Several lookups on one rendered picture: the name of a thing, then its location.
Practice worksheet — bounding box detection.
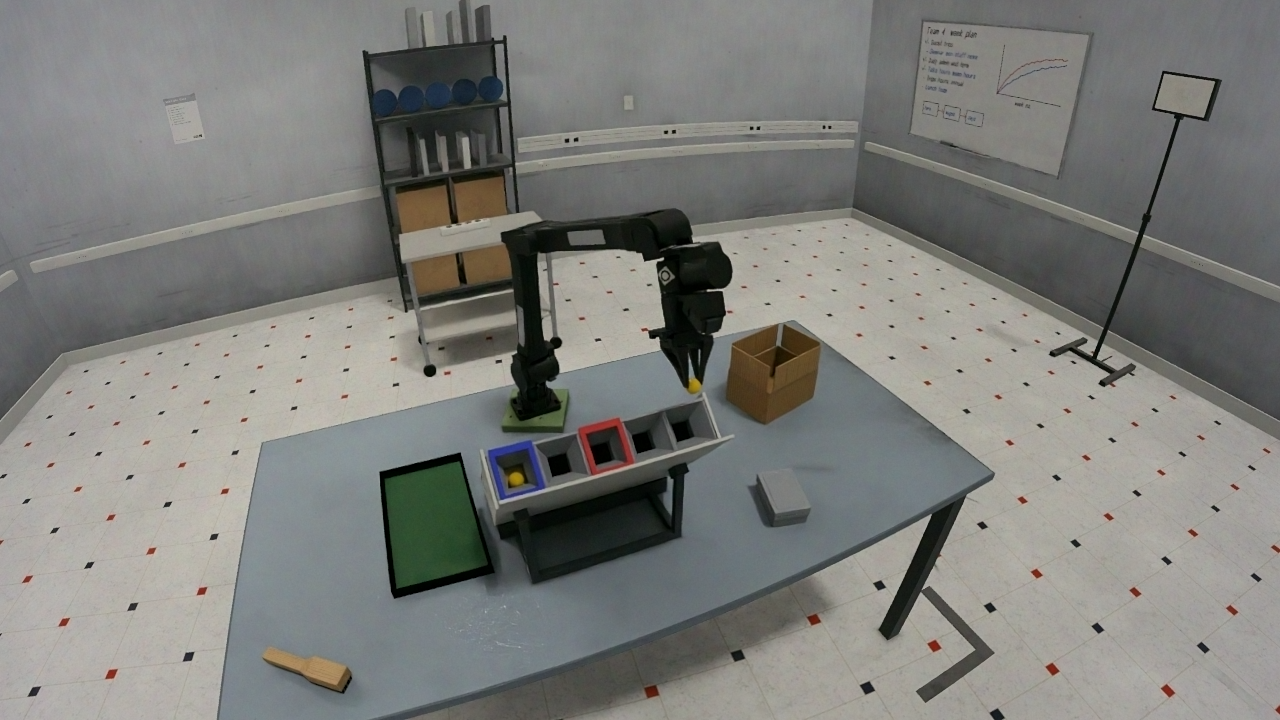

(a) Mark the red rectangular frame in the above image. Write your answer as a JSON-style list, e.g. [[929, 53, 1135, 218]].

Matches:
[[579, 416, 634, 477]]

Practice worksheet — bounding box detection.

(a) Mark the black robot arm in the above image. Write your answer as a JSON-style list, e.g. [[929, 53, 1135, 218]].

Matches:
[[500, 208, 733, 421]]

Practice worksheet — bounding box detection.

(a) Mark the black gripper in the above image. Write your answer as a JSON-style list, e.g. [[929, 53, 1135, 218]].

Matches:
[[648, 325, 714, 388]]

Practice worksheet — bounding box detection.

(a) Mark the blue square frame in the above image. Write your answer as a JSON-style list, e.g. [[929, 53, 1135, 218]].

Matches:
[[488, 439, 545, 500]]

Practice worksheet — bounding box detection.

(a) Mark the brown cardboard box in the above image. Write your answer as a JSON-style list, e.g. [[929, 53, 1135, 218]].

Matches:
[[726, 323, 820, 425]]

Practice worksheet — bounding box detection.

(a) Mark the grey hinged case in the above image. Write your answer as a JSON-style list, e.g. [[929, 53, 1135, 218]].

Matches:
[[756, 468, 812, 528]]

